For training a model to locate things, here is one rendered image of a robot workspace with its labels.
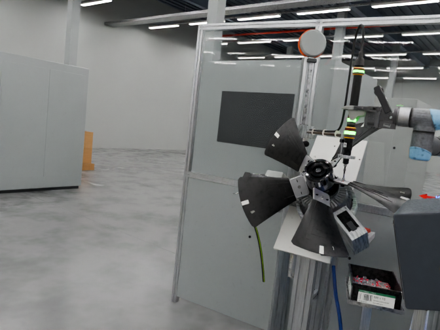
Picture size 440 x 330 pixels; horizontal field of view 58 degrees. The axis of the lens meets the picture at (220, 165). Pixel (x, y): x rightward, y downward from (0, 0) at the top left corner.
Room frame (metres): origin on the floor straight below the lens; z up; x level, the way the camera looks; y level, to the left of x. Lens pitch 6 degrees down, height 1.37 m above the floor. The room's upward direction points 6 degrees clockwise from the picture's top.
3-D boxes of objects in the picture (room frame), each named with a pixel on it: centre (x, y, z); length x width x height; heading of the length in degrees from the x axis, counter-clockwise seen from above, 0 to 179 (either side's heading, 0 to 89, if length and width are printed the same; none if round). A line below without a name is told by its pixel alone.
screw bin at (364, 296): (1.40, -0.60, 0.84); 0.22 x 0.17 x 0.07; 166
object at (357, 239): (1.64, -0.57, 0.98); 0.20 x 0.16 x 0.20; 150
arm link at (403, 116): (1.55, -0.68, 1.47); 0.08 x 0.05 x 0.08; 150
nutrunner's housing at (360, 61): (1.64, -0.51, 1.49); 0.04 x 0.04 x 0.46
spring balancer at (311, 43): (2.36, -0.45, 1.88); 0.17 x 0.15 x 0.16; 60
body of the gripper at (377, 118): (1.59, -0.61, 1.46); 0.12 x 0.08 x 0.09; 60
